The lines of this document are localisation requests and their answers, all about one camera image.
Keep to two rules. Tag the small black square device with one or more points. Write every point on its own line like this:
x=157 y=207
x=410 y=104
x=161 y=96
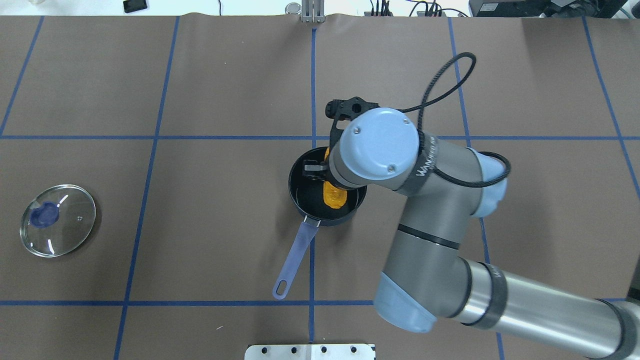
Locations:
x=131 y=6

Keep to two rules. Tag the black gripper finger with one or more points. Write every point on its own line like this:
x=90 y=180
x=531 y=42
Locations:
x=314 y=170

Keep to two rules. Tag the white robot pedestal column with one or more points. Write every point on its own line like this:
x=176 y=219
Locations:
x=331 y=351

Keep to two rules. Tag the black orange power strip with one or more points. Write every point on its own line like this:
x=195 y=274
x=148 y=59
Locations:
x=404 y=8

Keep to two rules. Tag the yellow corn cob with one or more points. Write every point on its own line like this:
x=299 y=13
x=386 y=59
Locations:
x=332 y=196

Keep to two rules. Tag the black laptop computer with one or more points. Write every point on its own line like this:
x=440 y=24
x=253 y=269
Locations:
x=604 y=9

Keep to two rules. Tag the dark blue saucepan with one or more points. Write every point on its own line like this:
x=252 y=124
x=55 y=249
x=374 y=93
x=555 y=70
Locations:
x=306 y=194

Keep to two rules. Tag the aluminium frame post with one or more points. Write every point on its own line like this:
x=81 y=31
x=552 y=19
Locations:
x=312 y=11

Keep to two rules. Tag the glass pot lid blue knob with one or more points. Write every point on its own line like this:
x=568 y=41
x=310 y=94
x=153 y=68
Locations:
x=58 y=221

